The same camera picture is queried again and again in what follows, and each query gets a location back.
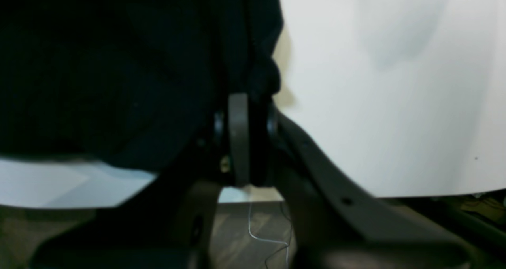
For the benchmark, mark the black T-shirt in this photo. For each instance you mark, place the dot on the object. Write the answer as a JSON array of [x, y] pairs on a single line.
[[130, 82]]

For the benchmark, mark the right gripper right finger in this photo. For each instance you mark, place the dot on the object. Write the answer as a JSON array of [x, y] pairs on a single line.
[[338, 225]]

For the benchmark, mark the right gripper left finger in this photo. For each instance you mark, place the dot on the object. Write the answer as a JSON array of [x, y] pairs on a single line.
[[227, 162]]

